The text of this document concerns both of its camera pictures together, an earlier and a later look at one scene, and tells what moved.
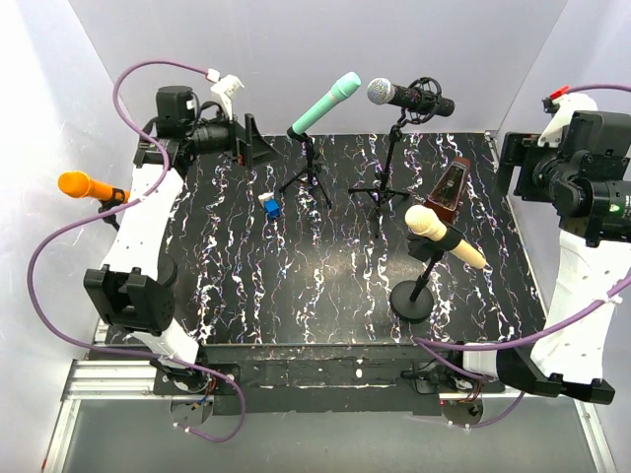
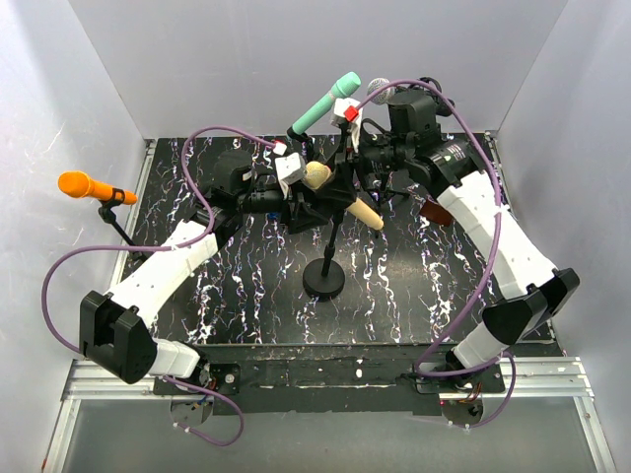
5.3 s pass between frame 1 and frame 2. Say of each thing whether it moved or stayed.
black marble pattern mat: stayed
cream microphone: moved
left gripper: moved
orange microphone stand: stayed
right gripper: moved
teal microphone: stayed
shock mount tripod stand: moved
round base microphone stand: moved
